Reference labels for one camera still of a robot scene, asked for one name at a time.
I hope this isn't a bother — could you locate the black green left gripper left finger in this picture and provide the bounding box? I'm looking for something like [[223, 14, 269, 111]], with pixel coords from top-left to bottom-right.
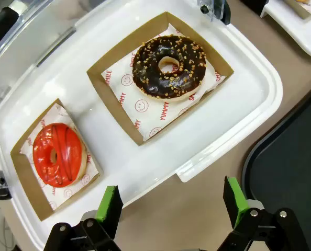
[[43, 185, 124, 251]]

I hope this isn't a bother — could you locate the clear plastic box lid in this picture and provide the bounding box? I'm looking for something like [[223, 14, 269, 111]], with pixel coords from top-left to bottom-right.
[[0, 0, 115, 102]]

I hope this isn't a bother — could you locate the white plastic display box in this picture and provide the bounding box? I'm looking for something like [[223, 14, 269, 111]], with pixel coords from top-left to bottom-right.
[[0, 0, 284, 249], [260, 0, 311, 61]]

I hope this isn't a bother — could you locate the white printed paper liner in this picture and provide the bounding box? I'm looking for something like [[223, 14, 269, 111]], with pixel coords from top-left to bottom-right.
[[101, 23, 227, 142], [19, 102, 99, 211]]

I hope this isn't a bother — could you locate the chocolate nut-sprinkled donut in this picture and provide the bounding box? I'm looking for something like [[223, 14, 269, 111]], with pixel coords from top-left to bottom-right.
[[132, 35, 207, 102]]

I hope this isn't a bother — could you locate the red glazed striped donut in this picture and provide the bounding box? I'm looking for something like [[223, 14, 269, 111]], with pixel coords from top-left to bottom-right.
[[32, 122, 88, 188]]

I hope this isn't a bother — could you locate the dark grey serving tray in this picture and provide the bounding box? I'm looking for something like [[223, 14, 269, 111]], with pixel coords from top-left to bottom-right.
[[241, 83, 311, 251]]

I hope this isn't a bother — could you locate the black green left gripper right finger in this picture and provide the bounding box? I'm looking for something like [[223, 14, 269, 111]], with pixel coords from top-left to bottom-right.
[[217, 176, 310, 251]]

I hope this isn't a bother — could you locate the black hinge bracket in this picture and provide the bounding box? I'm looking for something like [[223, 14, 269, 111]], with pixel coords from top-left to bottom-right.
[[196, 0, 232, 26]]

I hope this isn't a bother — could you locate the brown cardboard donut tray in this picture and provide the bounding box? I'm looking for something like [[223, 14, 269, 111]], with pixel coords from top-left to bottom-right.
[[285, 0, 311, 20], [10, 98, 104, 222], [86, 11, 235, 146]]

